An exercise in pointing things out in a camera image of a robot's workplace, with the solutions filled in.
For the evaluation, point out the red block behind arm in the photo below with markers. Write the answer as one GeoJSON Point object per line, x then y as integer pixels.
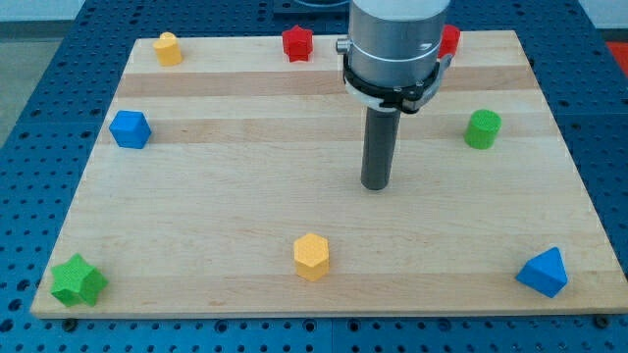
{"type": "Point", "coordinates": [450, 39]}

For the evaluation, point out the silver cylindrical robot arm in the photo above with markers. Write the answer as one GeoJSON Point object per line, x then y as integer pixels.
{"type": "Point", "coordinates": [393, 43]}

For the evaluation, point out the red star block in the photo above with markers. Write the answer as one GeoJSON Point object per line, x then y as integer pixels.
{"type": "Point", "coordinates": [298, 43]}

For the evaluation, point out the green star block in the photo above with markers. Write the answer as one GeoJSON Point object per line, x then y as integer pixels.
{"type": "Point", "coordinates": [77, 282]}

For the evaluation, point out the yellow hexagon block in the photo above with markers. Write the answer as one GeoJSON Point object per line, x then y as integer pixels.
{"type": "Point", "coordinates": [311, 256]}

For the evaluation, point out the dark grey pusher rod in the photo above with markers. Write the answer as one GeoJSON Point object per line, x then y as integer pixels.
{"type": "Point", "coordinates": [378, 148]}

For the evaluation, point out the light wooden board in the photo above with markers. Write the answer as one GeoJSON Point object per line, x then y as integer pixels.
{"type": "Point", "coordinates": [249, 151]}

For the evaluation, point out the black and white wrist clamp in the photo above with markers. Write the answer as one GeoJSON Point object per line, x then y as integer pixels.
{"type": "Point", "coordinates": [408, 99]}

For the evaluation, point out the green cylinder block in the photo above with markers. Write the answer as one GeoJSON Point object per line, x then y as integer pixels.
{"type": "Point", "coordinates": [482, 129]}

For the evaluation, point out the blue cube block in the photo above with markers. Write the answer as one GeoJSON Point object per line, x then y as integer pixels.
{"type": "Point", "coordinates": [130, 129]}

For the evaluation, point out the yellow heart block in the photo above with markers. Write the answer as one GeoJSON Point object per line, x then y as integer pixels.
{"type": "Point", "coordinates": [167, 49]}

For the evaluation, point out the blue triangle block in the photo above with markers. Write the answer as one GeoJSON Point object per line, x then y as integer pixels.
{"type": "Point", "coordinates": [545, 273]}

